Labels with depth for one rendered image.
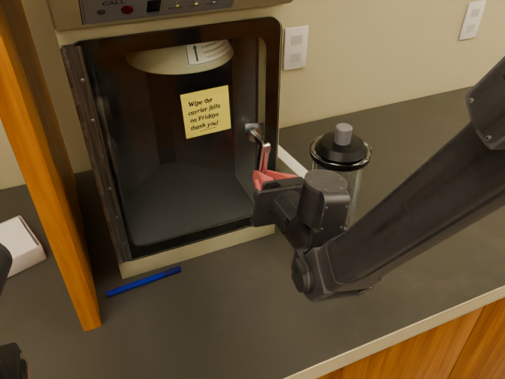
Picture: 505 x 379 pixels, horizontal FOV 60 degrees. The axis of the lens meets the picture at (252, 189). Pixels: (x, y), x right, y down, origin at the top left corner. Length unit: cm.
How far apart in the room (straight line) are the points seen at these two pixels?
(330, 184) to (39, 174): 37
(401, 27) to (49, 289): 116
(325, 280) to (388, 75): 105
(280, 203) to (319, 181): 10
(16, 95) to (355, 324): 61
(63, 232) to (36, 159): 12
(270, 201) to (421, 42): 98
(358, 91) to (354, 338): 86
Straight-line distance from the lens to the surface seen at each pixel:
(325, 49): 131
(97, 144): 68
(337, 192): 55
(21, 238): 98
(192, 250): 88
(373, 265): 46
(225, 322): 79
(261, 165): 73
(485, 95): 29
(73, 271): 72
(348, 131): 76
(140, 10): 59
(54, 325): 85
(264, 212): 67
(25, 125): 58
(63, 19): 58
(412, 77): 156
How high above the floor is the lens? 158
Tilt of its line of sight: 38 degrees down
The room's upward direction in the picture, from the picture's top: straight up
